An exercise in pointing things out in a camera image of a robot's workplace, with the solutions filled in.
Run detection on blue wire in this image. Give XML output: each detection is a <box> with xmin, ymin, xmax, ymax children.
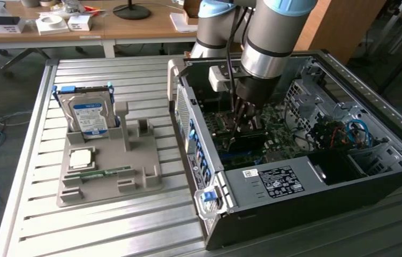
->
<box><xmin>346</xmin><ymin>119</ymin><xmax>374</xmax><ymax>148</ymax></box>

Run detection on black power connector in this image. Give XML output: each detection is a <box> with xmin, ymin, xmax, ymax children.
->
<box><xmin>307</xmin><ymin>122</ymin><xmax>347</xmax><ymax>149</ymax></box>

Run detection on blue case latch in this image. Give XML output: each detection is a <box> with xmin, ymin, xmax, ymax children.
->
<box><xmin>202</xmin><ymin>188</ymin><xmax>220</xmax><ymax>203</ymax></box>

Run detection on white box with black top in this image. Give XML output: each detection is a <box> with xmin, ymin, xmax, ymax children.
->
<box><xmin>0</xmin><ymin>16</ymin><xmax>27</xmax><ymax>35</ymax></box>

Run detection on long blue expansion slot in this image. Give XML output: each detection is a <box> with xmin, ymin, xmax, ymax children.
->
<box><xmin>222</xmin><ymin>152</ymin><xmax>259</xmax><ymax>160</ymax></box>

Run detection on grey power supply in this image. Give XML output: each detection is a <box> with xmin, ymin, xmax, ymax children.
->
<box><xmin>220</xmin><ymin>156</ymin><xmax>330</xmax><ymax>212</ymax></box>

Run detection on grey chipset heatsink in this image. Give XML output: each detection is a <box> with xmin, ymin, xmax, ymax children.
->
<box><xmin>266</xmin><ymin>152</ymin><xmax>287</xmax><ymax>163</ymax></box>

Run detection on black drive bay box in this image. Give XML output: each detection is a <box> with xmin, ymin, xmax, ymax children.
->
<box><xmin>308</xmin><ymin>149</ymin><xmax>369</xmax><ymax>186</ymax></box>

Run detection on wooden cabinet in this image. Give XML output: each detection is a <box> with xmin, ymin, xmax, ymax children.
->
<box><xmin>292</xmin><ymin>0</ymin><xmax>389</xmax><ymax>65</ymax></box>

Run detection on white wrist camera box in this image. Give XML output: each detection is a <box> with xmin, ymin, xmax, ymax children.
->
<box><xmin>208</xmin><ymin>65</ymin><xmax>244</xmax><ymax>92</ymax></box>

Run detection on crumpled plastic packaging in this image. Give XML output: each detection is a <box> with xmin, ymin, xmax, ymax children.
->
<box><xmin>48</xmin><ymin>0</ymin><xmax>107</xmax><ymax>19</ymax></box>

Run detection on white floor cable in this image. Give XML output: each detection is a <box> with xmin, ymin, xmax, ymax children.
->
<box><xmin>0</xmin><ymin>111</ymin><xmax>33</xmax><ymax>127</ymax></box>

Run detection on black lamp base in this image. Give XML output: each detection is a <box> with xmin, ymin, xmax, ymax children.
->
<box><xmin>112</xmin><ymin>0</ymin><xmax>152</xmax><ymax>20</ymax></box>

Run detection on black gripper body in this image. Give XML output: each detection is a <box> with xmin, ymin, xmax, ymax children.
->
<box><xmin>235</xmin><ymin>75</ymin><xmax>282</xmax><ymax>107</ymax></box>

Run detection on silver disk bay bracket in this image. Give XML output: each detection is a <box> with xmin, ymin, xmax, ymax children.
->
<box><xmin>346</xmin><ymin>141</ymin><xmax>402</xmax><ymax>177</ymax></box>

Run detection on grey parts rack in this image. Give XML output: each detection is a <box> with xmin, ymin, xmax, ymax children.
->
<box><xmin>56</xmin><ymin>101</ymin><xmax>164</xmax><ymax>208</ymax></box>

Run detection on plain white box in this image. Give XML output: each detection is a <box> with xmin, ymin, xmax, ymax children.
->
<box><xmin>67</xmin><ymin>14</ymin><xmax>93</xmax><ymax>32</ymax></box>

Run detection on black chair base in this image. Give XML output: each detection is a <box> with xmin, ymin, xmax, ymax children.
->
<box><xmin>0</xmin><ymin>48</ymin><xmax>52</xmax><ymax>79</ymax></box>

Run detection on green motherboard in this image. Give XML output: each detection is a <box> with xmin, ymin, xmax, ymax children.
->
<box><xmin>200</xmin><ymin>97</ymin><xmax>311</xmax><ymax>171</ymax></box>

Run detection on silver CPU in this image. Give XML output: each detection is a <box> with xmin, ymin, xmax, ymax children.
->
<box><xmin>67</xmin><ymin>149</ymin><xmax>97</xmax><ymax>171</ymax></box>

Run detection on white paper stack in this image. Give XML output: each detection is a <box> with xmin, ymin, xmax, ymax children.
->
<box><xmin>169</xmin><ymin>12</ymin><xmax>199</xmax><ymax>33</ymax></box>

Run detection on black camera cable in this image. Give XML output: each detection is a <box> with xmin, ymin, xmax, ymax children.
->
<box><xmin>226</xmin><ymin>6</ymin><xmax>256</xmax><ymax>115</ymax></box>

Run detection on black PC case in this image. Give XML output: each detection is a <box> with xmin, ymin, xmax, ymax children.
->
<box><xmin>167</xmin><ymin>49</ymin><xmax>402</xmax><ymax>251</ymax></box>

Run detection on black expansion card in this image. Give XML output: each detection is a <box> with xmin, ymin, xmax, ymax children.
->
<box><xmin>218</xmin><ymin>130</ymin><xmax>270</xmax><ymax>155</ymax></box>

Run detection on orange wire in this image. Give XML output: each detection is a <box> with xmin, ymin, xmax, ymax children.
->
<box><xmin>331</xmin><ymin>125</ymin><xmax>347</xmax><ymax>147</ymax></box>

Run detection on white block with ring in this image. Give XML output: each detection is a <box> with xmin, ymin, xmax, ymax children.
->
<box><xmin>35</xmin><ymin>14</ymin><xmax>71</xmax><ymax>36</ymax></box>

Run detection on green RAM stick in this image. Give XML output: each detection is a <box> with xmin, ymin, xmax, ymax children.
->
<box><xmin>63</xmin><ymin>165</ymin><xmax>132</xmax><ymax>181</ymax></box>

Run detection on blue card retainer strip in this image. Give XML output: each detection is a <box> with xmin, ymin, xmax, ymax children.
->
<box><xmin>187</xmin><ymin>117</ymin><xmax>211</xmax><ymax>188</ymax></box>

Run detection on perforated metal disk bay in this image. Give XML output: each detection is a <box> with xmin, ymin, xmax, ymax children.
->
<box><xmin>283</xmin><ymin>77</ymin><xmax>332</xmax><ymax>126</ymax></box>

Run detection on hard disk with blue caddy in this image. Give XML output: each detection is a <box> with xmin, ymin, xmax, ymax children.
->
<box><xmin>51</xmin><ymin>82</ymin><xmax>121</xmax><ymax>140</ymax></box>

